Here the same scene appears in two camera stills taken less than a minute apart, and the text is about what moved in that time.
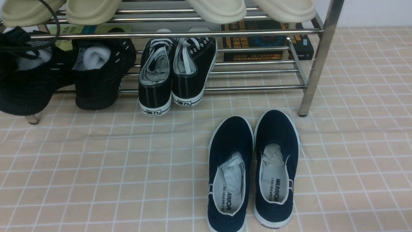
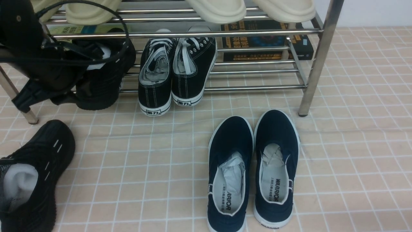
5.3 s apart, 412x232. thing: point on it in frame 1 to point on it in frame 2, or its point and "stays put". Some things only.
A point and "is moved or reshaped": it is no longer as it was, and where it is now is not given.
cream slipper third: x=220 y=11 stays put
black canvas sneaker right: x=194 y=61 stays put
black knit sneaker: x=99 y=65 stays put
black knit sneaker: x=29 y=75 is moved or reshaped
